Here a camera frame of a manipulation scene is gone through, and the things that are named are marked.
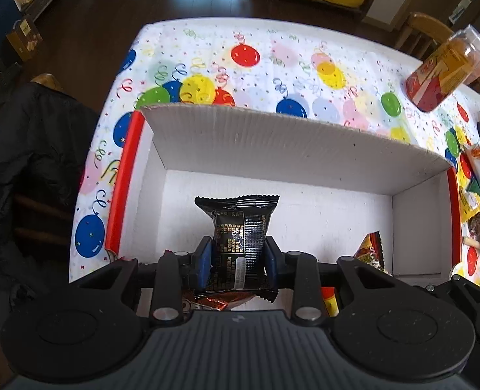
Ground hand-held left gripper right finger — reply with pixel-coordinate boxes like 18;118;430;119
263;236;412;321

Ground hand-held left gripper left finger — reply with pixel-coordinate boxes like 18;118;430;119
78;236;213;328

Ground black snack packet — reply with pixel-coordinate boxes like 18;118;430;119
194;195;280;303

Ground white cardboard box red edges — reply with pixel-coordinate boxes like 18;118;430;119
104;103;462;321

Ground copper brown snack packet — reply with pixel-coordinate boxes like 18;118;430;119
183;290;255;313

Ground orange drink bottle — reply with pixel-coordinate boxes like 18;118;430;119
404;24;480;113

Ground red and yellow snack packet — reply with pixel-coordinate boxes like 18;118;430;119
354;231;389;275

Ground balloon print tablecloth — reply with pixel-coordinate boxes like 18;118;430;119
69;17;480;297

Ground black jacket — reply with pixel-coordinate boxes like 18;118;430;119
0;81;103;334

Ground wooden chair under jacket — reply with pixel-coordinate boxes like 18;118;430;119
13;72;80;248

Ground brown paper bag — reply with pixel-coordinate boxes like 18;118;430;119
6;19;44;62

